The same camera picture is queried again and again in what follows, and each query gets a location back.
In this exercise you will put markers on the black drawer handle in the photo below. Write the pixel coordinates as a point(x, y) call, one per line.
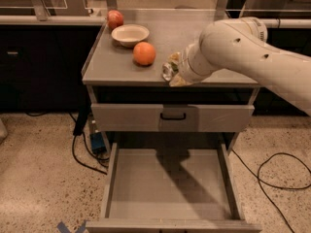
point(173, 117)

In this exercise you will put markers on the blue tape mark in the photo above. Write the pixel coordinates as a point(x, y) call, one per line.
point(64, 228)

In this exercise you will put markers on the orange fruit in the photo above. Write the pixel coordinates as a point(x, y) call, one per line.
point(144, 54)

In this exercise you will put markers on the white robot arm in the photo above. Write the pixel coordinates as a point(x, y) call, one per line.
point(239, 45)

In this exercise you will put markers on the white horizontal rail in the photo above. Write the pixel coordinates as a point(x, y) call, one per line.
point(89, 21)

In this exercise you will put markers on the grey drawer cabinet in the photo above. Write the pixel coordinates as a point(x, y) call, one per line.
point(112, 77)

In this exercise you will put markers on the grey top drawer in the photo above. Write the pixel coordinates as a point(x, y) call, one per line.
point(146, 117)

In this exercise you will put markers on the blue box on floor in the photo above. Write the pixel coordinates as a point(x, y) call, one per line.
point(97, 143)

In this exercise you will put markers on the white bowl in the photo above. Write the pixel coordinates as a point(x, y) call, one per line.
point(130, 35)

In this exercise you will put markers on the open grey middle drawer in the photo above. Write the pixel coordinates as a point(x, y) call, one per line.
point(170, 191)

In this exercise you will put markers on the red apple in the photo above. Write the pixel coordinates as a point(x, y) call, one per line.
point(114, 19)

